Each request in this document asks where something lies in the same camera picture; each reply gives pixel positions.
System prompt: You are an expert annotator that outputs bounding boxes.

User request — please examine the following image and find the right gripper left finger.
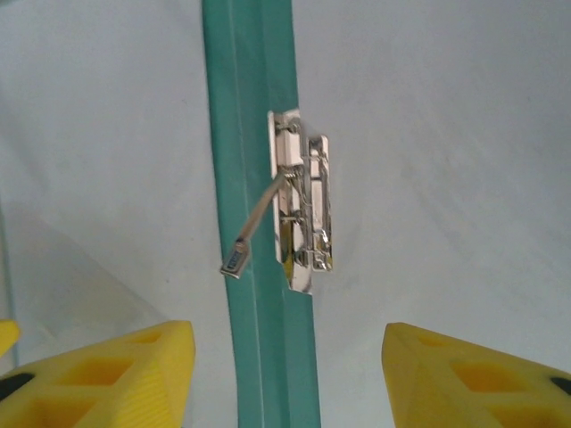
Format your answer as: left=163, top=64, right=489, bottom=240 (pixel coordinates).
left=0, top=318, right=197, bottom=428

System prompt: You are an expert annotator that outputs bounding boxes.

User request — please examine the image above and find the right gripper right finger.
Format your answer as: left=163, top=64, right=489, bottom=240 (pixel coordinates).
left=383, top=321, right=571, bottom=428

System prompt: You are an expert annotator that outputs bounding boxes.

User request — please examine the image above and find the metal folder clip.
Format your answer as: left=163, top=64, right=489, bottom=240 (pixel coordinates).
left=219, top=109, right=335, bottom=295

